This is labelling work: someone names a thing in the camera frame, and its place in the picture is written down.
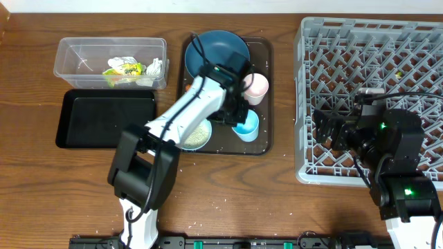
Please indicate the grey dishwasher rack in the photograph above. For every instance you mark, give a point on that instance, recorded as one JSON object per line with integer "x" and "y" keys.
{"x": 333, "y": 58}

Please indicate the black rectangular tray bin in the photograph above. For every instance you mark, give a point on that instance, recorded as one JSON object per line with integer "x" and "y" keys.
{"x": 95, "y": 118}

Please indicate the dark blue plate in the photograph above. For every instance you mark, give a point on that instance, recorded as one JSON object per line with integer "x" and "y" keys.
{"x": 218, "y": 46}

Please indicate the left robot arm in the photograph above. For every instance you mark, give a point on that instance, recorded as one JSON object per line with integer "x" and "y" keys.
{"x": 144, "y": 167}

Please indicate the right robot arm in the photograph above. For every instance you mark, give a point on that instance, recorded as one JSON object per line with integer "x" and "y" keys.
{"x": 388, "y": 142}

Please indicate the light blue rice bowl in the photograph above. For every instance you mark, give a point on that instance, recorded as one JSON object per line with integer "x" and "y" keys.
{"x": 199, "y": 137}

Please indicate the yellow green snack wrapper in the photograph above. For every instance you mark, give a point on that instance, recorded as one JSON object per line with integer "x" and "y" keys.
{"x": 124, "y": 73}

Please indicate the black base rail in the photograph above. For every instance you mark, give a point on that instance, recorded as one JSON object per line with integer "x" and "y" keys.
{"x": 183, "y": 243}

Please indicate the light blue plastic cup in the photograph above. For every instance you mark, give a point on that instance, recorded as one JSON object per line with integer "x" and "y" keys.
{"x": 248, "y": 131}

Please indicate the pink plastic cup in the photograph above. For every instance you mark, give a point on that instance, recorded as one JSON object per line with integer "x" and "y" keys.
{"x": 257, "y": 86}

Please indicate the dark brown serving tray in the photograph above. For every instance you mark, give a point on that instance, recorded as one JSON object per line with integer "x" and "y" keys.
{"x": 223, "y": 139}

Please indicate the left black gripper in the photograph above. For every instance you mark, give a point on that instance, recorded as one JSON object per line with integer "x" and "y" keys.
{"x": 232, "y": 115}

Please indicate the white tissue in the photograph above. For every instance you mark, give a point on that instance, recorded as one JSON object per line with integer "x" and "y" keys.
{"x": 151, "y": 72}

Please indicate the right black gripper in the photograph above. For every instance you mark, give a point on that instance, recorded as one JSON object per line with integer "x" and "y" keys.
{"x": 338, "y": 129}

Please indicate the clear plastic waste bin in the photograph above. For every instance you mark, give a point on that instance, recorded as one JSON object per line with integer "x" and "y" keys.
{"x": 81, "y": 60}

